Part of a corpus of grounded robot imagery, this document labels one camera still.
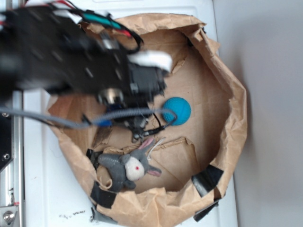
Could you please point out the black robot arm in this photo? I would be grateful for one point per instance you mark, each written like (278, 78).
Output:
(63, 49)

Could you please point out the brown paper bag bin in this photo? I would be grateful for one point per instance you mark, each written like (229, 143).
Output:
(198, 158)

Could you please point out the teal rubber ball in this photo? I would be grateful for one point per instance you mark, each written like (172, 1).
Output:
(180, 107)

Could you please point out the brown wood bark piece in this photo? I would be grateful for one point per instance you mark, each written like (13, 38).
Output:
(102, 136)

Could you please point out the grey plush bunny toy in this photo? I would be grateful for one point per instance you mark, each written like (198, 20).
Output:
(126, 169)

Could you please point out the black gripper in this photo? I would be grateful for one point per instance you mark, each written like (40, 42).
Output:
(129, 112)

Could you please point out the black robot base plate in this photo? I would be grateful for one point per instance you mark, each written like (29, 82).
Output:
(5, 142)

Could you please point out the metal rail frame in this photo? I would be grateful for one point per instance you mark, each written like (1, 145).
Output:
(12, 202)

